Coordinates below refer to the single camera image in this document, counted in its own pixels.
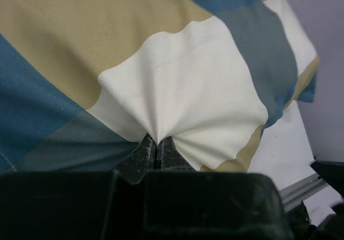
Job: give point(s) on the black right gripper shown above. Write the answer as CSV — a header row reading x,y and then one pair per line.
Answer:
x,y
332,195

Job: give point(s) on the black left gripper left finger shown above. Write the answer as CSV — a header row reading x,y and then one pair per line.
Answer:
x,y
134,167

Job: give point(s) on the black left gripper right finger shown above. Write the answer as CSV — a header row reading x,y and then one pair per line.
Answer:
x,y
169,159

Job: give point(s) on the blue tan white pillowcase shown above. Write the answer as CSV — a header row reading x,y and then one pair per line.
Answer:
x,y
84,81

